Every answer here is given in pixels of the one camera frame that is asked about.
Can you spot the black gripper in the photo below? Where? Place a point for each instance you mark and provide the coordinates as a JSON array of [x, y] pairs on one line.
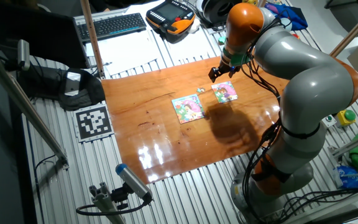
[[227, 68]]

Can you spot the teal puzzle piece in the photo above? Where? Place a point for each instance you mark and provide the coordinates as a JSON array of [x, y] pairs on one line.
[[201, 90]]

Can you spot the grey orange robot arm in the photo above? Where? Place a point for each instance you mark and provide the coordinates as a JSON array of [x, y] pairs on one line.
[[315, 84]]

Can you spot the butterfly jigsaw puzzle unframed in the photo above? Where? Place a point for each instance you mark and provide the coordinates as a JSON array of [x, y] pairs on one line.
[[227, 93]]

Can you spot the framed butterfly puzzle board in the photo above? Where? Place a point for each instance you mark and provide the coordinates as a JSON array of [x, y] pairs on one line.
[[188, 109]]

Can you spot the white paper sheet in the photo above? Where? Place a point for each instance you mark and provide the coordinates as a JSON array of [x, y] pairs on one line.
[[191, 46]]

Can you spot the white round object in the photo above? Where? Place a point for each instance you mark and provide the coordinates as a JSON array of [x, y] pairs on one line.
[[194, 26]]

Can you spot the black round spool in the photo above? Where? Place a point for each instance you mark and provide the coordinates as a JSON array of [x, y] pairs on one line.
[[216, 11]]

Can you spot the yellow toy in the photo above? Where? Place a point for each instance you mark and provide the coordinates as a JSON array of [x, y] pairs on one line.
[[250, 2]]

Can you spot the black orange teach pendant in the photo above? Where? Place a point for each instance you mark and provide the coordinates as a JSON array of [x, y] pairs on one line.
[[169, 18]]

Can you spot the thin silver pole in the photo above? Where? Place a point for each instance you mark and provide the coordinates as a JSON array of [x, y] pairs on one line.
[[262, 3]]

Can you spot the orange box with red button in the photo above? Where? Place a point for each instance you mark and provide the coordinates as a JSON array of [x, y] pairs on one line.
[[295, 35]]

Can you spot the pale blue egg plush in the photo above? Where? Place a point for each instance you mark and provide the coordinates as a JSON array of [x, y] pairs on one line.
[[287, 23]]

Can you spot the glossy wooden board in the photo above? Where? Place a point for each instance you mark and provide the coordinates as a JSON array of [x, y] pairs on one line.
[[154, 124]]

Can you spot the blue cloth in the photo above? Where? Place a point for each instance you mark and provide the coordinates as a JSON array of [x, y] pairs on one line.
[[294, 17]]

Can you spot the large white paper sheets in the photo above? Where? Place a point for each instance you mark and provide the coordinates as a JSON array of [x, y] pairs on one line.
[[126, 53]]

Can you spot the grey box with green button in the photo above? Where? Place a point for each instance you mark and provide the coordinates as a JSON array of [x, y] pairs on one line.
[[329, 119]]

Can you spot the black computer keyboard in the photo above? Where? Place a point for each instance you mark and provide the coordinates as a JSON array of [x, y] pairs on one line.
[[110, 26]]

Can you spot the yellow box with green button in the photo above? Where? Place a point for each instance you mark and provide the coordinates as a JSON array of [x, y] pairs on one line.
[[346, 117]]

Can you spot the black white fiducial marker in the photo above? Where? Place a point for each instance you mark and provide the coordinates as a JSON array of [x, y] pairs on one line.
[[93, 123]]

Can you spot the black bag with silver patch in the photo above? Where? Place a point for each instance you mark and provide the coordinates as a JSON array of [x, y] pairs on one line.
[[82, 90]]

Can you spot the slanted aluminium beam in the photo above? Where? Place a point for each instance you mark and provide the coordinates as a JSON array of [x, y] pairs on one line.
[[356, 143]]

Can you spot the blue plastic bag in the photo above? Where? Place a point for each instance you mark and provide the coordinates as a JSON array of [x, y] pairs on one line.
[[350, 177]]

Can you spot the short aluminium profile stand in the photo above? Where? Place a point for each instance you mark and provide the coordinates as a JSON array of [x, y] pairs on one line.
[[104, 202]]

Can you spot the black computer monitor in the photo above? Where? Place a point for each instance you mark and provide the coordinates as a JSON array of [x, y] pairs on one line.
[[36, 31]]

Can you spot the long diagonal aluminium beam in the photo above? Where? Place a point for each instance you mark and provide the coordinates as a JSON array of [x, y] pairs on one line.
[[26, 109]]

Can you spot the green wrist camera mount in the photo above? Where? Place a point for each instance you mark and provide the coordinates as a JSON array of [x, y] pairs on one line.
[[239, 59]]

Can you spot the tan slanted frame pole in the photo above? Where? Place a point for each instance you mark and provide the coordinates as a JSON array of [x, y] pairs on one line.
[[353, 31]]

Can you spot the tan upright frame pole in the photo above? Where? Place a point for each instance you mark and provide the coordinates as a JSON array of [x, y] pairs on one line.
[[92, 37]]

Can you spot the silver camera with blue end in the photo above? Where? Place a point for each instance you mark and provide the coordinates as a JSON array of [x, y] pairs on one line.
[[134, 182]]

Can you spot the silver camera on clamp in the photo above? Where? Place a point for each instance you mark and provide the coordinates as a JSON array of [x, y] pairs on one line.
[[23, 54]]

